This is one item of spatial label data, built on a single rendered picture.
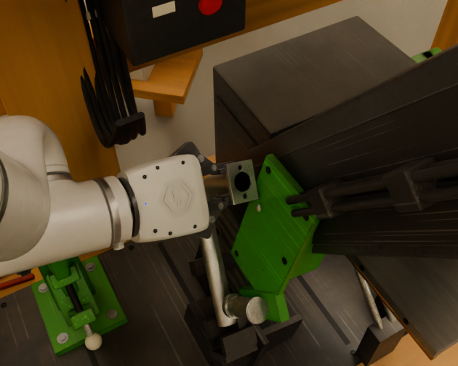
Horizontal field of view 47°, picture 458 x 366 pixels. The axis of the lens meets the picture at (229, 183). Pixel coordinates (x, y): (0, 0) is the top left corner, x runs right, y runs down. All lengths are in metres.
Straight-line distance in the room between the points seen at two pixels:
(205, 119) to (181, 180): 1.92
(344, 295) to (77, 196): 0.58
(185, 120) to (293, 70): 1.73
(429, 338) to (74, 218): 0.47
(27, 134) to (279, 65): 0.48
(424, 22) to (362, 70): 2.52
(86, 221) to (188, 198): 0.13
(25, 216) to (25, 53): 0.39
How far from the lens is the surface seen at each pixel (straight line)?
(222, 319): 0.85
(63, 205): 0.60
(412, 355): 1.00
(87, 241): 0.61
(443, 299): 0.79
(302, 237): 0.67
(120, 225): 0.62
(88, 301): 0.93
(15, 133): 0.53
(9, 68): 0.79
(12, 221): 0.40
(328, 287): 1.02
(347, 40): 0.96
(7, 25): 0.75
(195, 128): 2.53
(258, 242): 0.76
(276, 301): 0.76
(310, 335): 0.97
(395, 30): 3.29
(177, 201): 0.66
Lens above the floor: 1.78
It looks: 51 degrees down
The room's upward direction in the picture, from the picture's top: straight up
